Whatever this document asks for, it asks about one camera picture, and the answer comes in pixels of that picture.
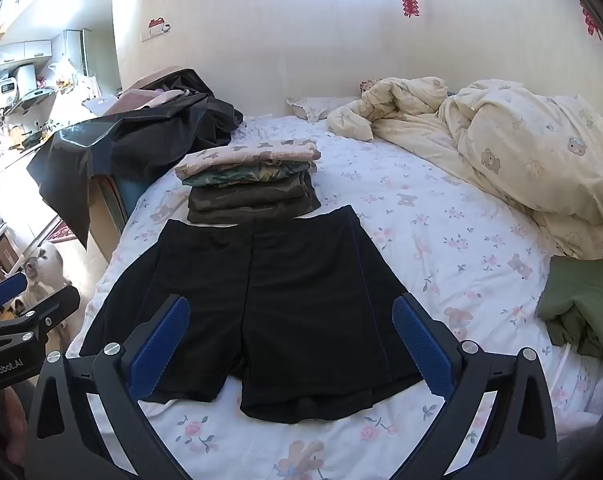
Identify white refrigerator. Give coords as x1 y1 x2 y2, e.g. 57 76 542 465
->
64 29 95 78

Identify brown folded pants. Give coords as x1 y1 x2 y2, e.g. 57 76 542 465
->
186 192 322 224

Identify wall switch with red sticker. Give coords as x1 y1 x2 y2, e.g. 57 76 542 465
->
140 19 172 41

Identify black shiny cloth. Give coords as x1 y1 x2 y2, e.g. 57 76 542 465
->
26 67 246 251

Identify pink cloth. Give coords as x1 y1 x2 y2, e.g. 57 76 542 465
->
104 87 190 116

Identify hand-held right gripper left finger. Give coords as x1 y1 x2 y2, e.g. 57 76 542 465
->
26 294 190 480

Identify cream bear-print duvet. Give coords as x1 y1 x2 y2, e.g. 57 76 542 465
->
326 76 603 271

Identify white wall cabinets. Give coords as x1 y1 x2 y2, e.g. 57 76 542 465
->
0 40 52 68

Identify white water heater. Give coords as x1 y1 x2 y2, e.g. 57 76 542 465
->
0 77 21 106

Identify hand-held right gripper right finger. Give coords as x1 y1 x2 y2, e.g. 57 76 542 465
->
391 291 559 480

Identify white cable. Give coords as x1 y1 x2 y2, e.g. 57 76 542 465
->
551 342 573 386

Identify black shorts pants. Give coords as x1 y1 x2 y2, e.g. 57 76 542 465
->
79 204 435 423

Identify green folded garment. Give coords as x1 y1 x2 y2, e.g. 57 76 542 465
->
535 255 603 361

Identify camouflage folded garment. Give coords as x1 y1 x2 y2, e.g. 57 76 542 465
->
182 160 317 188

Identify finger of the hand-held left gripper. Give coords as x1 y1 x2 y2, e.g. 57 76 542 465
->
0 272 28 311
0 285 81 356

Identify white floral bed sheet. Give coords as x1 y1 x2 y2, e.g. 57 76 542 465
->
64 110 603 480

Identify white and grey cat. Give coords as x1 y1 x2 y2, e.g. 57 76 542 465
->
12 241 68 331

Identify white frilled pillow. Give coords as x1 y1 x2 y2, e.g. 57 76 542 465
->
286 96 359 123

